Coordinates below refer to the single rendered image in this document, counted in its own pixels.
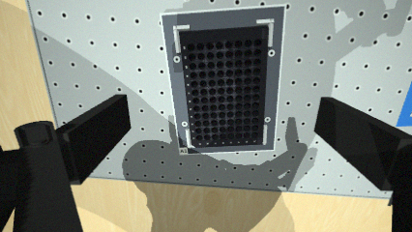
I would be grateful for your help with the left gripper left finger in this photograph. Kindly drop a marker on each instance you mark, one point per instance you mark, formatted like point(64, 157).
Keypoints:
point(34, 179)

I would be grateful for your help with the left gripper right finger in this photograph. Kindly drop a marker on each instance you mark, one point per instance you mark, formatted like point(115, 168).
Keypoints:
point(379, 151)

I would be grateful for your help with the black well plate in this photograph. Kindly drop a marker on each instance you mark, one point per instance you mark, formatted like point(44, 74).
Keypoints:
point(221, 66)

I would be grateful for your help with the light grey perforated board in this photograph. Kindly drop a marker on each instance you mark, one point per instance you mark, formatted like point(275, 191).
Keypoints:
point(356, 51)

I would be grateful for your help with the blue tape outline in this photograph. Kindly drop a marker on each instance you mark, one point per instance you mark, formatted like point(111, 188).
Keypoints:
point(404, 119)

